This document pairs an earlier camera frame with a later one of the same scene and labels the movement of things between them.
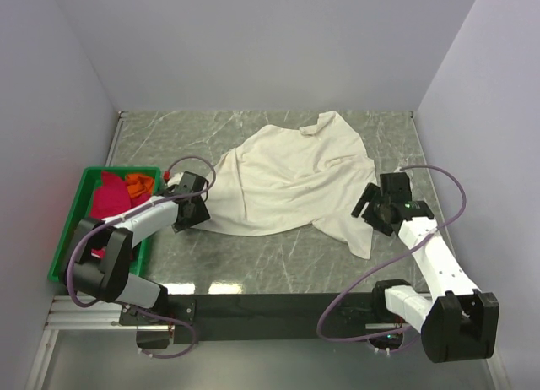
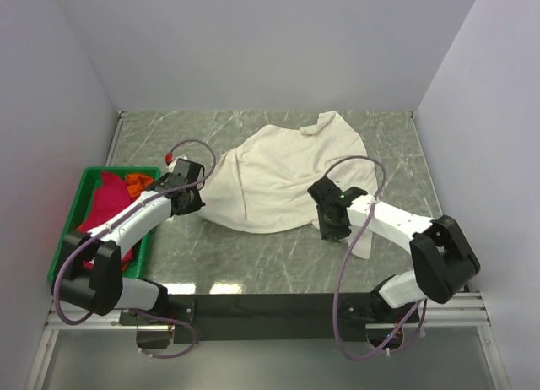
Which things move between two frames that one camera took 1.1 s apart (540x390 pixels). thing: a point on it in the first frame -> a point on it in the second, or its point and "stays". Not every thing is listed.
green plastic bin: [82, 208] stays
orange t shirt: [137, 185] stays
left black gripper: [200, 215] -> [197, 204]
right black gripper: [369, 194] -> [326, 232]
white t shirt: [283, 177] stays
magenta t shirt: [113, 197] stays
